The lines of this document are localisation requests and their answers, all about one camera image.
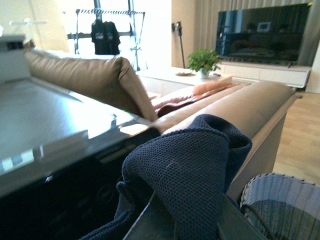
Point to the black t-shirt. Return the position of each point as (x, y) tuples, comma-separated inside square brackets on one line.
[(112, 38), (98, 37)]

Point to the cordless stick vacuum cleaner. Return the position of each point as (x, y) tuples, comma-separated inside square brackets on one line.
[(177, 27)]

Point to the blue woven laundry basket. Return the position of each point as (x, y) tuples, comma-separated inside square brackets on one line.
[(282, 207)]

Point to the shallow beige plate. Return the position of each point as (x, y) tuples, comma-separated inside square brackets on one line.
[(183, 74)]

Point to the pink cushion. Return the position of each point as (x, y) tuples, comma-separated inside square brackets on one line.
[(188, 95)]

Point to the metal clothes drying rack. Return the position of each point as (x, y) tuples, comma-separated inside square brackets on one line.
[(129, 24)]

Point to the dark navy knit garment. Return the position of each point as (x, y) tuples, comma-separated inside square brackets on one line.
[(188, 169)]

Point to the green potted plant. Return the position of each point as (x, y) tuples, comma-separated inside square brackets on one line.
[(204, 61)]

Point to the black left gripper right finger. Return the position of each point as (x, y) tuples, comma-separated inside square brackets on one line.
[(233, 225)]

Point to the black t-shirt left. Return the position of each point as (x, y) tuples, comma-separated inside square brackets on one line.
[(98, 37)]

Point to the white tv cabinet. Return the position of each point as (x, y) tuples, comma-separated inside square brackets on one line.
[(292, 76)]

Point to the grey front-load washing machine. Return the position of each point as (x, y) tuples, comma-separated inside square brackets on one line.
[(61, 157)]

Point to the beige leather sofa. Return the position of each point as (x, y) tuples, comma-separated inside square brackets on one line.
[(258, 109)]

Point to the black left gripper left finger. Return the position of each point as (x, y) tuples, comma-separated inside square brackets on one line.
[(154, 223)]

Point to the black t-shirt right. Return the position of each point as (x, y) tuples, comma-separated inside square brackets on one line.
[(112, 38)]

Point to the white coffee table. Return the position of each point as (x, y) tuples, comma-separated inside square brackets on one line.
[(165, 81)]

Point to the large flat screen television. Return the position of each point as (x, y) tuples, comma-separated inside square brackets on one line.
[(266, 35)]

